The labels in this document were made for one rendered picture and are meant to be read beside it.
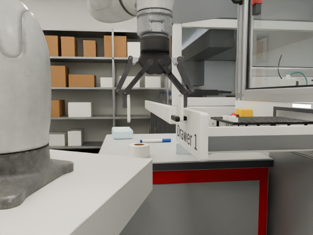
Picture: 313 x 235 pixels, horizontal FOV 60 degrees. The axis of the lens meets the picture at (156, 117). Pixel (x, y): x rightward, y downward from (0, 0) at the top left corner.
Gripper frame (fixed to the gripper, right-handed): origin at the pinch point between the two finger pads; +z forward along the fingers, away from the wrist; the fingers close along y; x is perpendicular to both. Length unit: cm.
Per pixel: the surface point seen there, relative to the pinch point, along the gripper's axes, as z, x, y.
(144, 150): 12.6, 18.6, -1.5
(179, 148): 13.1, 23.2, 11.4
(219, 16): -50, 83, 47
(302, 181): 19.0, 0.9, 42.6
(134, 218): 33.5, 14.1, -5.0
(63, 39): -90, 371, -98
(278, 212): 33, 12, 43
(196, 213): 33.0, 14.0, 15.1
